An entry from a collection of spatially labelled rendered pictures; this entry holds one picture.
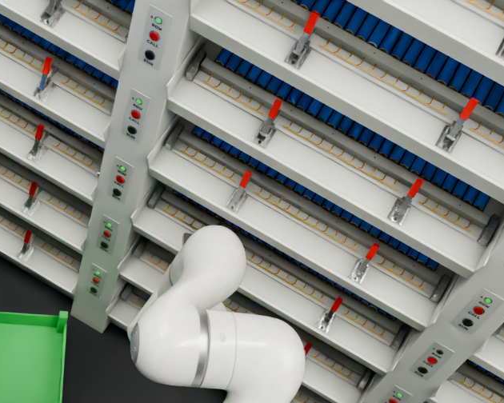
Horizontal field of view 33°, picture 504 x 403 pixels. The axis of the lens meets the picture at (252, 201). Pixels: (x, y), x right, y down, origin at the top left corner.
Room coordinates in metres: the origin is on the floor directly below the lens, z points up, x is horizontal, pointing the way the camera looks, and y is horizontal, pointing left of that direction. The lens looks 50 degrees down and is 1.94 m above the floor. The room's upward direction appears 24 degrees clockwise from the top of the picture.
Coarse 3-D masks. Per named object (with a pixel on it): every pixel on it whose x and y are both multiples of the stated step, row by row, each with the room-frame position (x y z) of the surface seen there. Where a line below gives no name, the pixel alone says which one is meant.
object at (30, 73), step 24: (0, 24) 1.19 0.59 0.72; (0, 48) 1.16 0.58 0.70; (24, 48) 1.15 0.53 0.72; (48, 48) 1.18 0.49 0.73; (0, 72) 1.11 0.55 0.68; (24, 72) 1.13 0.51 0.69; (48, 72) 1.11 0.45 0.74; (72, 72) 1.15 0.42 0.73; (96, 72) 1.17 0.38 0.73; (24, 96) 1.09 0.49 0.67; (48, 96) 1.10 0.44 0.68; (72, 96) 1.12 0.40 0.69; (96, 96) 1.14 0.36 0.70; (72, 120) 1.08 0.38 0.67; (96, 120) 1.10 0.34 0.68
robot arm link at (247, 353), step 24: (216, 312) 0.61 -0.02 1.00; (216, 336) 0.57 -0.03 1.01; (240, 336) 0.58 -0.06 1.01; (264, 336) 0.59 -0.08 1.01; (288, 336) 0.61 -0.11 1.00; (216, 360) 0.54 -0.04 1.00; (240, 360) 0.56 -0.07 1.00; (264, 360) 0.57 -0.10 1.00; (288, 360) 0.58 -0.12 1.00; (216, 384) 0.53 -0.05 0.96; (240, 384) 0.54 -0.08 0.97; (264, 384) 0.55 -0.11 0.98; (288, 384) 0.56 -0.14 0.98
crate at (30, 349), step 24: (0, 312) 0.96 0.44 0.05; (0, 336) 0.93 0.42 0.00; (24, 336) 0.96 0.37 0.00; (48, 336) 0.98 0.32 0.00; (0, 360) 0.88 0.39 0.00; (24, 360) 0.90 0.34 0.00; (48, 360) 0.92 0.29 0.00; (0, 384) 0.82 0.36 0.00; (24, 384) 0.84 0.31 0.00; (48, 384) 0.87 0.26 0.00
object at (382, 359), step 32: (160, 192) 1.11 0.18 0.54; (160, 224) 1.07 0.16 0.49; (192, 224) 1.10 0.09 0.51; (256, 256) 1.08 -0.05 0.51; (256, 288) 1.03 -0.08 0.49; (288, 288) 1.05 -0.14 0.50; (288, 320) 1.01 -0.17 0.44; (352, 320) 1.04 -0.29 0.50; (352, 352) 0.98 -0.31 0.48; (384, 352) 1.00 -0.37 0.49
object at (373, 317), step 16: (176, 208) 1.11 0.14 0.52; (192, 208) 1.11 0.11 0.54; (208, 224) 1.09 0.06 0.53; (224, 224) 1.10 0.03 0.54; (240, 240) 1.09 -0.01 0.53; (272, 256) 1.08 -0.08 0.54; (272, 272) 1.06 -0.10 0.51; (288, 272) 1.07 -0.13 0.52; (304, 272) 1.07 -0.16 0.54; (320, 288) 1.06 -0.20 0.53; (352, 304) 1.05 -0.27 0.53; (384, 320) 1.05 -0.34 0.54
